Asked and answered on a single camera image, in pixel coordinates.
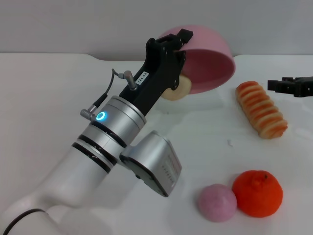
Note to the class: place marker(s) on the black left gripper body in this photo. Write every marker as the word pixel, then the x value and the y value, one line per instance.
pixel 159 73

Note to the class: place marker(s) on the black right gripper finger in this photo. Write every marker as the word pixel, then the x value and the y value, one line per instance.
pixel 281 86
pixel 289 79

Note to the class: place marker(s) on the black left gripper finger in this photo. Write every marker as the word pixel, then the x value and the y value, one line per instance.
pixel 185 36
pixel 180 55

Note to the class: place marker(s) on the orange striped bread roll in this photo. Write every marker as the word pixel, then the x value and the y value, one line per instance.
pixel 260 110

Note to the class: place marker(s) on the pink plastic bowl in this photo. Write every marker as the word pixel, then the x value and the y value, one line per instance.
pixel 207 66

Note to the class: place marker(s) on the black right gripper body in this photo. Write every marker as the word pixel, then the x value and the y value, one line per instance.
pixel 304 86

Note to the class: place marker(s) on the orange mandarin fruit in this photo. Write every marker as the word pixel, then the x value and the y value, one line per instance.
pixel 256 195

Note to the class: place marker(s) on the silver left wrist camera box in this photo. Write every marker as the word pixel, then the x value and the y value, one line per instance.
pixel 156 161

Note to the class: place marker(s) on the pink round bun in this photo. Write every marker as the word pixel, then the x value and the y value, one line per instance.
pixel 217 203

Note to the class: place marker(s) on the beige egg yolk pastry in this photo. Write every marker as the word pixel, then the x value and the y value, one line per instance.
pixel 182 89

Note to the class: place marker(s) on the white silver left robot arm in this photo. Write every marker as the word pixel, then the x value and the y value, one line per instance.
pixel 80 171

